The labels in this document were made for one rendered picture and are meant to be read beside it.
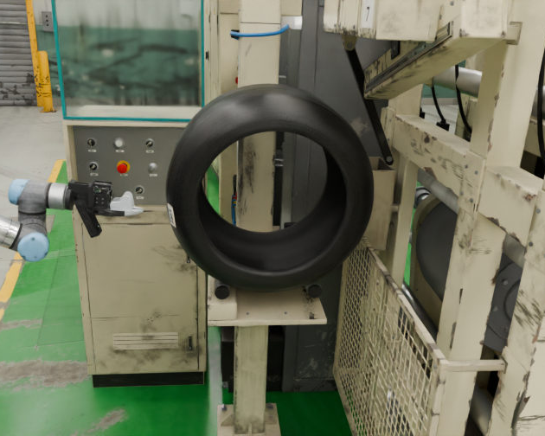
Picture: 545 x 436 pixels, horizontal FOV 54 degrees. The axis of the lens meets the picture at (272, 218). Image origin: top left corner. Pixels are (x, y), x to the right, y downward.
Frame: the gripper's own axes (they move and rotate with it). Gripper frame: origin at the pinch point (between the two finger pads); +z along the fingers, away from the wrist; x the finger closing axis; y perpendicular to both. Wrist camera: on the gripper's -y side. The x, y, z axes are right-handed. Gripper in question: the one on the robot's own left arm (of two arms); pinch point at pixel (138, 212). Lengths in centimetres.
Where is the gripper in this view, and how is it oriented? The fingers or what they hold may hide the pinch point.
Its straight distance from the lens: 161.0
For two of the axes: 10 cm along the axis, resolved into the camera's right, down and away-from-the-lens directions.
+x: -0.9, -3.5, 9.3
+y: 1.6, -9.3, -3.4
